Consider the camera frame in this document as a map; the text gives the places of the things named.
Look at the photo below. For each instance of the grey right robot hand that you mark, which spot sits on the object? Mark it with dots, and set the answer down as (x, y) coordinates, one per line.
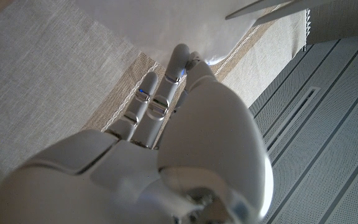
(210, 140)

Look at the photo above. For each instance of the white tissue sheet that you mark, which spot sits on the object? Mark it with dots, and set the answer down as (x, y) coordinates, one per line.
(166, 25)

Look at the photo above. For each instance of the beige striped curtain backdrop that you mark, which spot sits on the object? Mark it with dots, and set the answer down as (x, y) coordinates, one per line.
(42, 77)

